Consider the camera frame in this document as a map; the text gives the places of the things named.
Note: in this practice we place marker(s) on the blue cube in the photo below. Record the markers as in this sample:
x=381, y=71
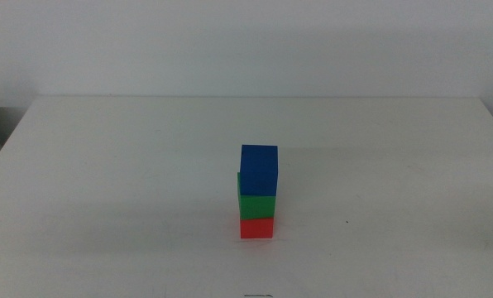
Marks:
x=259, y=169

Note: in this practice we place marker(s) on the green cube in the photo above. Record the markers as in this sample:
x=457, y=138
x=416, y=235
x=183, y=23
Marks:
x=257, y=207

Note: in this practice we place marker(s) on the red cube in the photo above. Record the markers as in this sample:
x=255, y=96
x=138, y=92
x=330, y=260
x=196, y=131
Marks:
x=257, y=228

